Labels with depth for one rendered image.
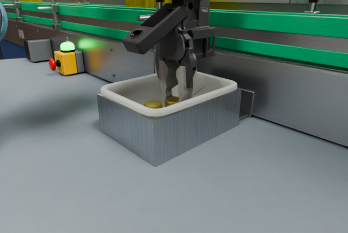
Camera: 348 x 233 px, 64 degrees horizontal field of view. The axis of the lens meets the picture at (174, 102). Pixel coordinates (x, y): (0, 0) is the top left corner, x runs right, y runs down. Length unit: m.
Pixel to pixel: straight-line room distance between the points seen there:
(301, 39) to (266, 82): 0.10
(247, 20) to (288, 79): 0.15
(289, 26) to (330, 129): 0.20
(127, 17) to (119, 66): 0.13
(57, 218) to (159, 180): 0.14
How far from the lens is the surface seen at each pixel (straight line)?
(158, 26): 0.46
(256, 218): 0.38
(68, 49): 0.99
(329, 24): 0.55
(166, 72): 0.53
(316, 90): 0.56
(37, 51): 1.23
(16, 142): 0.59
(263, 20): 0.61
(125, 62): 0.77
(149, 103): 0.52
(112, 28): 0.85
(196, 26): 0.52
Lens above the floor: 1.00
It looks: 21 degrees down
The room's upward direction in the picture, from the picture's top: straight up
